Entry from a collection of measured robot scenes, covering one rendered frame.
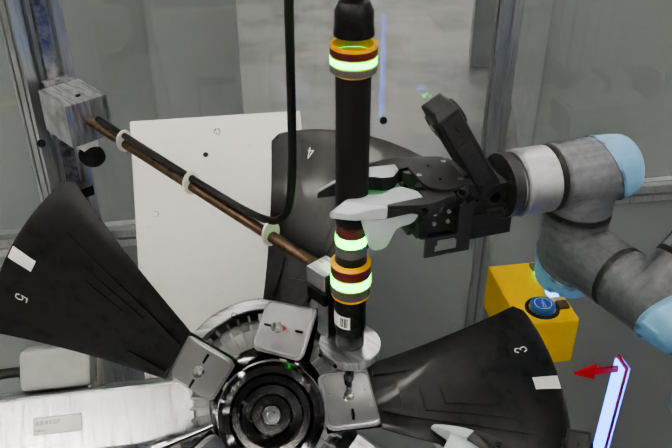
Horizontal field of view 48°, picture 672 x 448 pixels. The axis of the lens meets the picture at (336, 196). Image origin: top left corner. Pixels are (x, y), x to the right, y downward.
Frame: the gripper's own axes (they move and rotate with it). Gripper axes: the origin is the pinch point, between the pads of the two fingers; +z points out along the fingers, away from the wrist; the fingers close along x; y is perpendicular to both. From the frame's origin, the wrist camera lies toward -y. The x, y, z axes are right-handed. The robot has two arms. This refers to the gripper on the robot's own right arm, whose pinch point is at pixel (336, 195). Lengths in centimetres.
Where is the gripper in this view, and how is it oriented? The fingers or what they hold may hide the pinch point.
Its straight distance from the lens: 75.7
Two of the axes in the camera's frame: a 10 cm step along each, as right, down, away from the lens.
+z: -9.5, 1.6, -2.8
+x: -3.2, -4.9, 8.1
